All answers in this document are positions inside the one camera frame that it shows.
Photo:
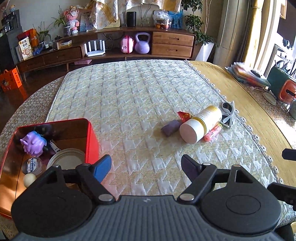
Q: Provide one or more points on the cream yellow cylindrical canister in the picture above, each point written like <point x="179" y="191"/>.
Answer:
<point x="196" y="127"/>

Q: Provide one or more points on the white wifi router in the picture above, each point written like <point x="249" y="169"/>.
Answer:
<point x="94" y="48"/>

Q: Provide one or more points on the orange tissue box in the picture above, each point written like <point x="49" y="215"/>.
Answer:
<point x="287" y="92"/>

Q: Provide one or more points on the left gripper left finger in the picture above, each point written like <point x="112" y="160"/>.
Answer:
<point x="90" y="179"/>

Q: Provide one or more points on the beige egg ball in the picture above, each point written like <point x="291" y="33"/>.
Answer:
<point x="28" y="179"/>

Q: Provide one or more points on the purple block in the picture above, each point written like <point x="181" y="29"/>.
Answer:
<point x="171" y="127"/>

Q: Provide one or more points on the purple kettlebell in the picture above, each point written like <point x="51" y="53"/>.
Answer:
<point x="142" y="47"/>

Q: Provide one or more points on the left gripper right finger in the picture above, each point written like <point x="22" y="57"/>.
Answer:
<point x="201" y="177"/>

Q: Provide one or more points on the red snack packet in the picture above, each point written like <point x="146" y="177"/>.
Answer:
<point x="184" y="116"/>

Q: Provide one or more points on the stack of books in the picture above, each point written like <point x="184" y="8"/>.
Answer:
<point x="245" y="74"/>

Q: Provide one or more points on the wooden tv cabinet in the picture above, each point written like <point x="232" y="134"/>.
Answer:
<point x="168" y="44"/>

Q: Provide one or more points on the pink marker pen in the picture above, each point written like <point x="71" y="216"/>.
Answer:
<point x="213" y="133"/>

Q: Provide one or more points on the round tin lid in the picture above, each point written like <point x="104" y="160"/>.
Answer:
<point x="68" y="159"/>

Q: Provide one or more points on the purple monster toy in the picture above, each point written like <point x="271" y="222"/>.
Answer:
<point x="33" y="144"/>

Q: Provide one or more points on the cereal box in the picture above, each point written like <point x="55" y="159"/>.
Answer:
<point x="25" y="48"/>

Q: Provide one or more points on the quilted cream mat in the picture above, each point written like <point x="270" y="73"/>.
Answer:
<point x="129" y="102"/>

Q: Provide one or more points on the orange gift bag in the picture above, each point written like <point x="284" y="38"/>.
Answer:
<point x="10" y="80"/>

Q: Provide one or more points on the pink toy case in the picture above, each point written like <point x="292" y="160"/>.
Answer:
<point x="127" y="44"/>

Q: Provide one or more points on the potted green tree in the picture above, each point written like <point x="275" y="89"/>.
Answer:
<point x="199" y="28"/>

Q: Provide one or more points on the pink plush doll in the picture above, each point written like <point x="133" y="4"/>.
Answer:
<point x="71" y="16"/>

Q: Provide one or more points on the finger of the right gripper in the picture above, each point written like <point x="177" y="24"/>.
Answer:
<point x="289" y="154"/>

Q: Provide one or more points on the black speaker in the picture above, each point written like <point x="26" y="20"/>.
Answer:
<point x="131" y="19"/>

